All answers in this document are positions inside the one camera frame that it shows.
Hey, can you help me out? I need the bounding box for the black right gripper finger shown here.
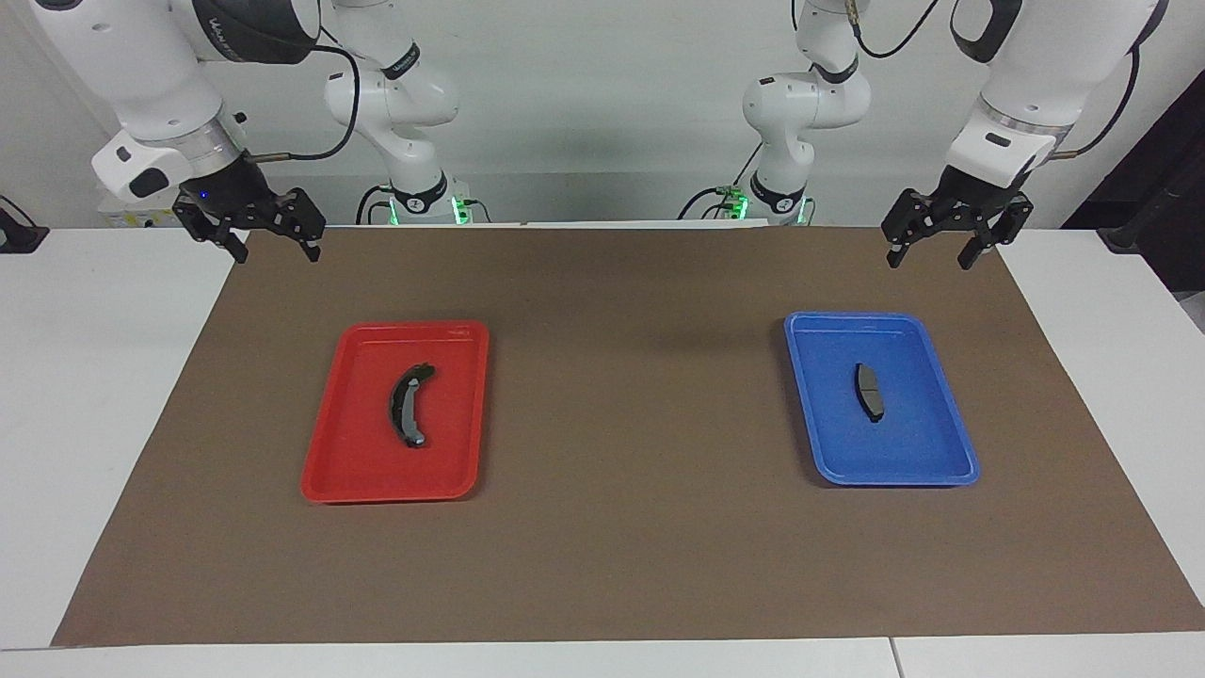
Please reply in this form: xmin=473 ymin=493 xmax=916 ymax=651
xmin=172 ymin=201 xmax=251 ymax=266
xmin=266 ymin=186 xmax=328 ymax=264

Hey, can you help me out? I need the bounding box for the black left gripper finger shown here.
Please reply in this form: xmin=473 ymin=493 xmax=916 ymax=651
xmin=956 ymin=193 xmax=1035 ymax=272
xmin=881 ymin=187 xmax=942 ymax=270

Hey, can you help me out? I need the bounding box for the short grey brake pad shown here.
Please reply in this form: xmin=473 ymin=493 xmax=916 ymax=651
xmin=854 ymin=363 xmax=886 ymax=423

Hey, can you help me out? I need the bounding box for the long curved brake pad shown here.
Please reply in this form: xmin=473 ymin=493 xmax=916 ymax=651
xmin=389 ymin=363 xmax=437 ymax=449

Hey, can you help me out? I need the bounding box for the white power strip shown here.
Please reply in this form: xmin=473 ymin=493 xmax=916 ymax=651
xmin=100 ymin=193 xmax=185 ymax=230

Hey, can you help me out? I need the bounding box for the dark cabinet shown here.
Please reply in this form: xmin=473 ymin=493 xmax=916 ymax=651
xmin=1062 ymin=71 xmax=1205 ymax=335

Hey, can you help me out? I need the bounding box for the black table clamp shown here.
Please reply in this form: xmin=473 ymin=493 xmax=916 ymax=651
xmin=0 ymin=196 xmax=50 ymax=253

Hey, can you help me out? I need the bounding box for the blue plastic tray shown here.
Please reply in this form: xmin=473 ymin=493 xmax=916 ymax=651
xmin=784 ymin=312 xmax=981 ymax=488

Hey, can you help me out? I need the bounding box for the red plastic tray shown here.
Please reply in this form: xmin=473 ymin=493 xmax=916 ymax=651
xmin=300 ymin=320 xmax=491 ymax=504

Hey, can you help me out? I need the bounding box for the brown table mat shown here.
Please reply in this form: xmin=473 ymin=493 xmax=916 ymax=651
xmin=52 ymin=226 xmax=1205 ymax=648

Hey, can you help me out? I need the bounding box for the black base cable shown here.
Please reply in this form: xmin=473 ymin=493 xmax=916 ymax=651
xmin=678 ymin=141 xmax=765 ymax=222
xmin=355 ymin=182 xmax=394 ymax=225

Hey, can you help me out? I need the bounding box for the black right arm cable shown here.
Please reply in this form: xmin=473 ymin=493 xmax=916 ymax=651
xmin=247 ymin=28 xmax=364 ymax=166

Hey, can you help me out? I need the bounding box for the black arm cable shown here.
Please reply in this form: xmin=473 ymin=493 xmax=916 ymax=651
xmin=247 ymin=28 xmax=364 ymax=166
xmin=843 ymin=0 xmax=1142 ymax=159

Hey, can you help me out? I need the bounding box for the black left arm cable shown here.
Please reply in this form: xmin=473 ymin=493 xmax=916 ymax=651
xmin=843 ymin=0 xmax=1142 ymax=159

